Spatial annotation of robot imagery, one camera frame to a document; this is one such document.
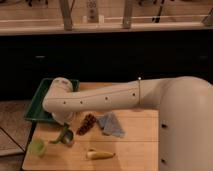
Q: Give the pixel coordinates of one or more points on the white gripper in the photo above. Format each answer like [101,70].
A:
[63,118]

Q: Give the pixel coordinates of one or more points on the green pepper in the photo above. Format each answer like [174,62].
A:
[61,135]

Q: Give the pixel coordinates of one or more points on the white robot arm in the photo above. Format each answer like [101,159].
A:
[185,106]

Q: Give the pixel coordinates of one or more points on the small metal cup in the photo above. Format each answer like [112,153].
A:
[68,138]

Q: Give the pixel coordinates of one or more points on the light green cup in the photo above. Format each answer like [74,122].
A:
[37,147]

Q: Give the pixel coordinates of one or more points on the brown grape bunch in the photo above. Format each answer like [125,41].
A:
[87,123]

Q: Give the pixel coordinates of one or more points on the green plastic tray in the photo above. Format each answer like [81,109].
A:
[35,106]

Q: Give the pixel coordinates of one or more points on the yellow corn cob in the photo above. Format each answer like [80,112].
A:
[97,154]

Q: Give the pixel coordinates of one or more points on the blue cloth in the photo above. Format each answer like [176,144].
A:
[110,125]

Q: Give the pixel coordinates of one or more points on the wooden board table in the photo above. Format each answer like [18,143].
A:
[136,151]

